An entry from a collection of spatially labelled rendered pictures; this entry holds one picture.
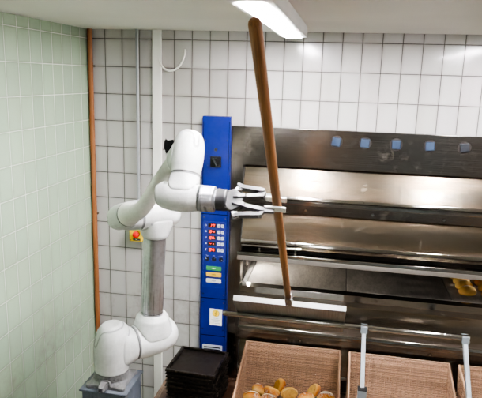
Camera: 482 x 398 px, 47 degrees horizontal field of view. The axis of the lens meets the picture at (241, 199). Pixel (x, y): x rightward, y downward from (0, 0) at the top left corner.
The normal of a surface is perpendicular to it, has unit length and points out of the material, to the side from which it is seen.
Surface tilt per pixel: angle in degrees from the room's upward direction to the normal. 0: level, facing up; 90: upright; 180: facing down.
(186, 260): 90
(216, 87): 90
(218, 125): 90
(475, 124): 90
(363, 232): 70
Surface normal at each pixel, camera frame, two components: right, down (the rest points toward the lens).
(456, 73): -0.18, 0.21
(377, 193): -0.16, -0.14
